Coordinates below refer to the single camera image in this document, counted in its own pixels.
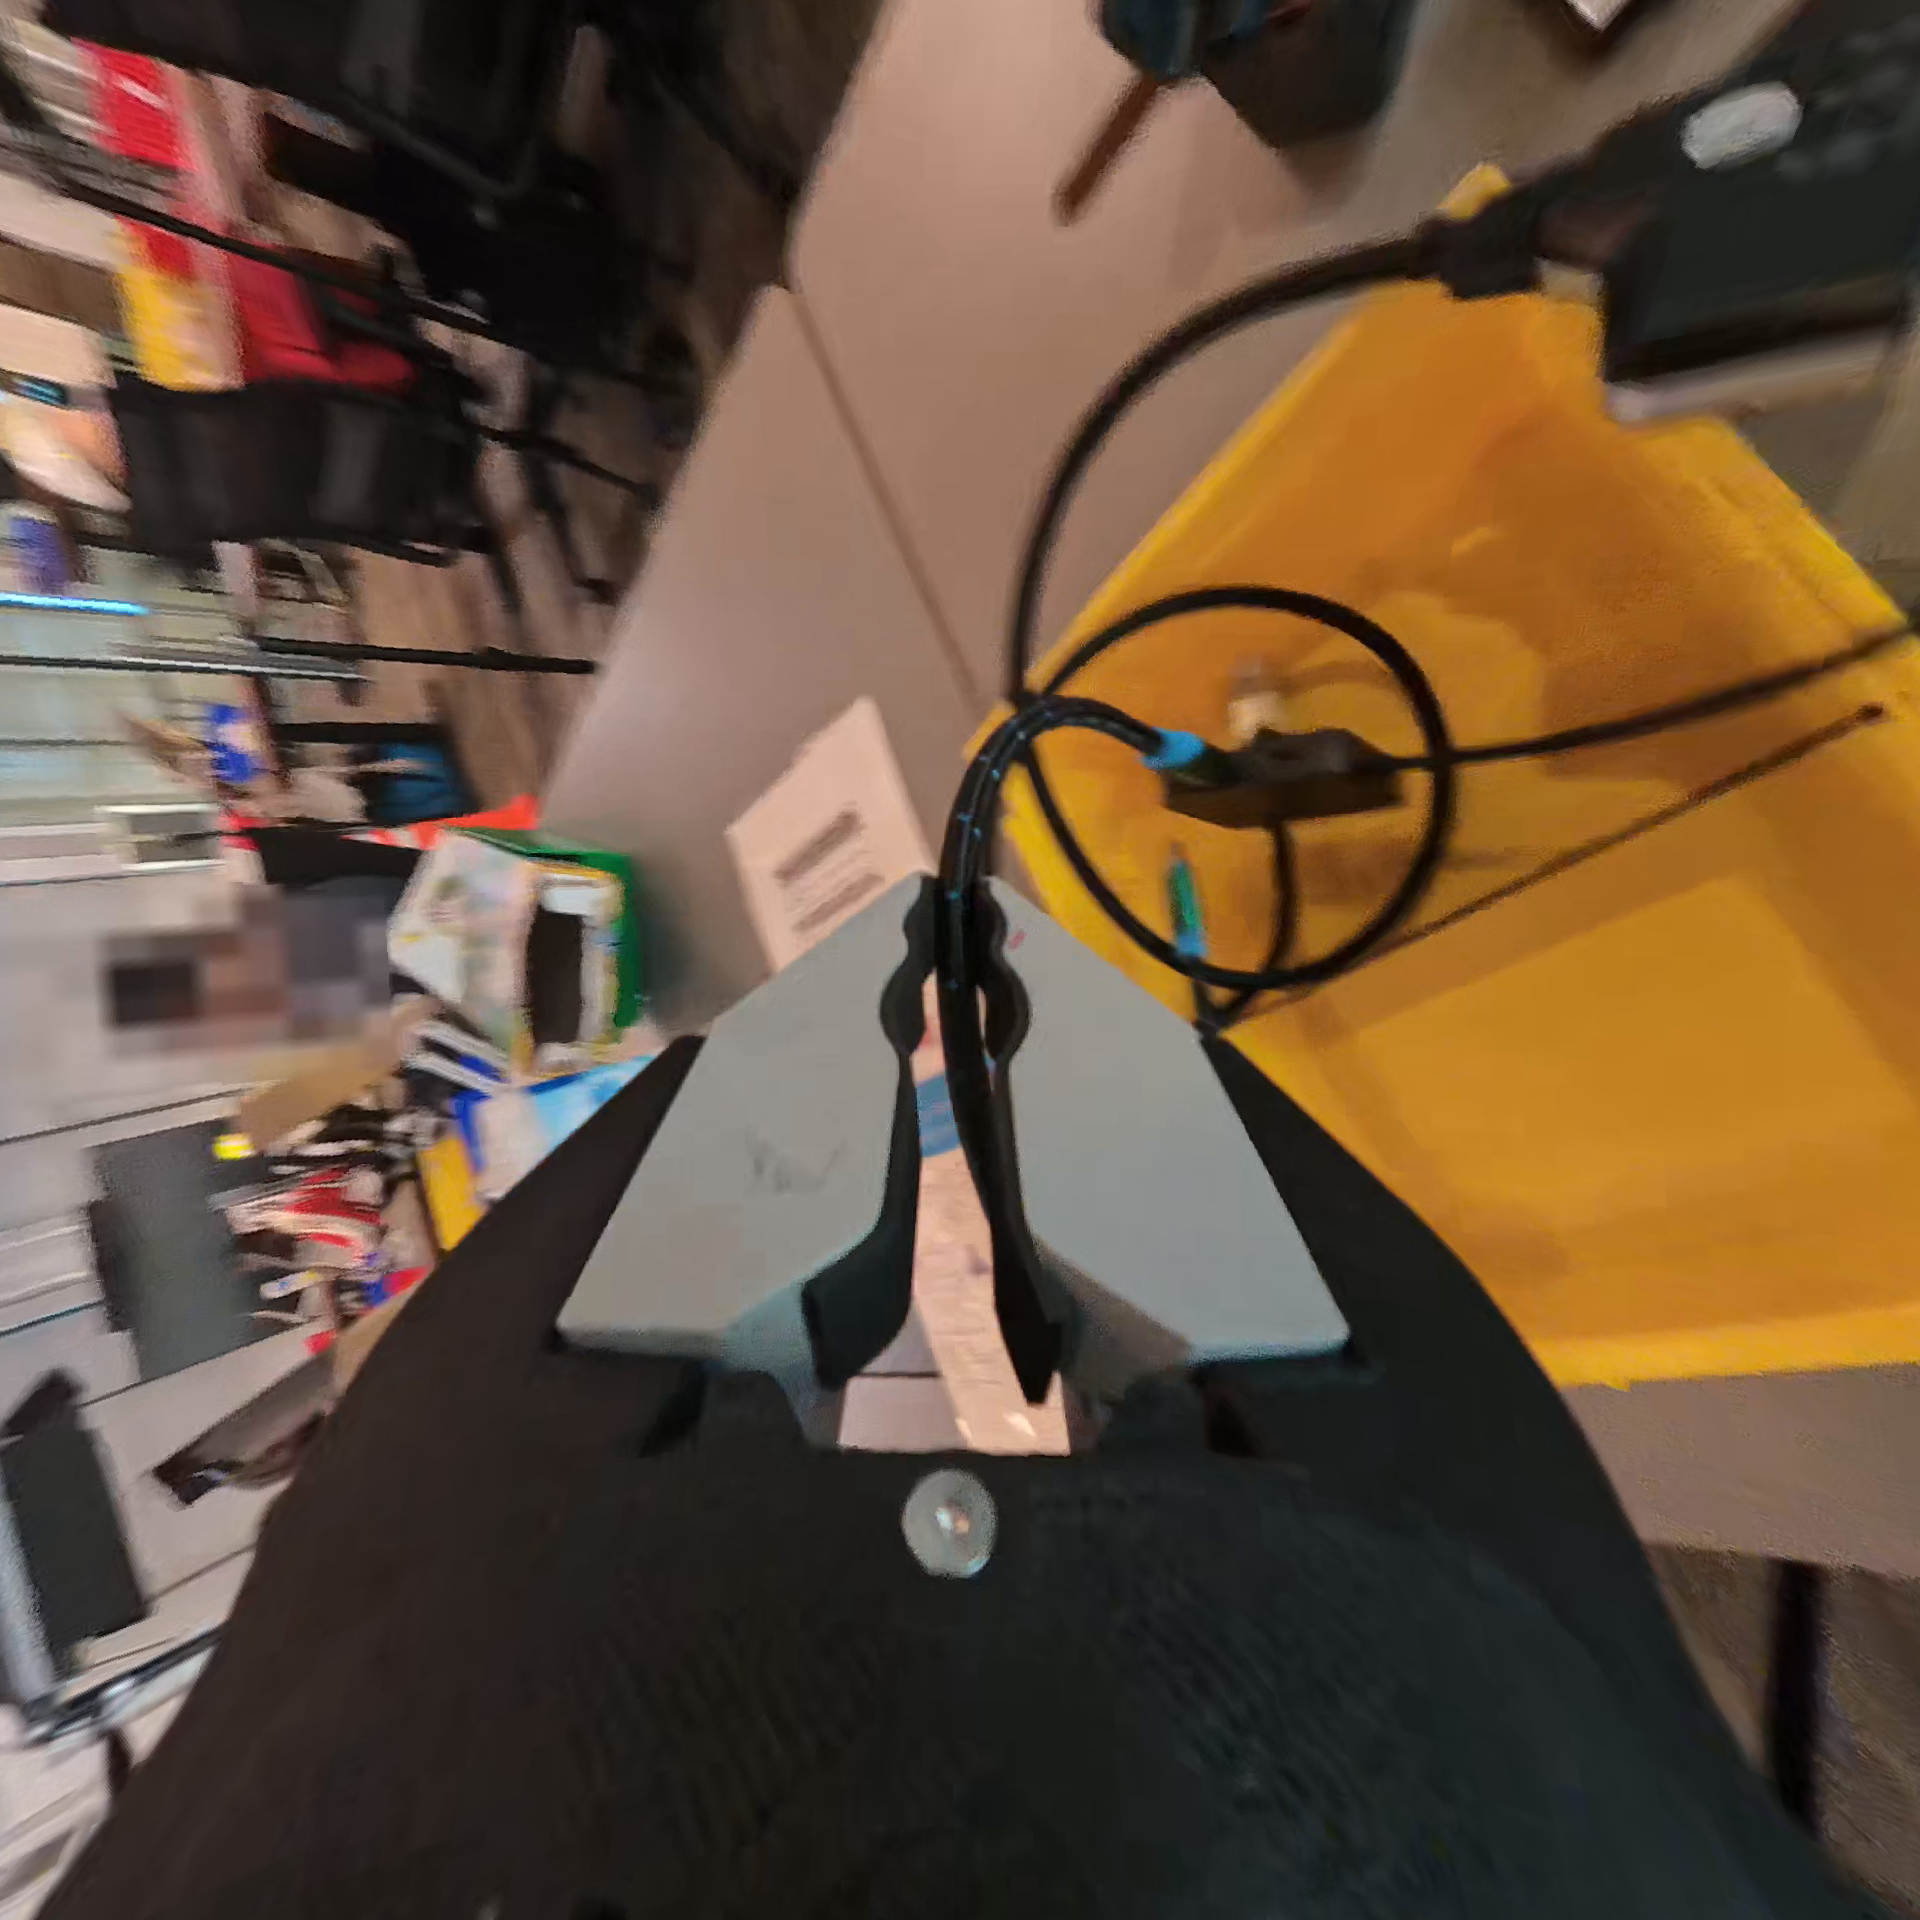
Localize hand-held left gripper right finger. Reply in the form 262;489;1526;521
960;878;1353;1403

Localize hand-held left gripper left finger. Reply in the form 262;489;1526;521
554;873;940;1390

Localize green plastic bin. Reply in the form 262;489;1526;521
386;825;647;1075

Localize black HDMI switch box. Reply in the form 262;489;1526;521
1160;725;1407;829

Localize printed paper sheet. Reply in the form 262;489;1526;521
724;696;943;974

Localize yellow plastic bin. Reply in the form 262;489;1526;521
966;162;1920;1390

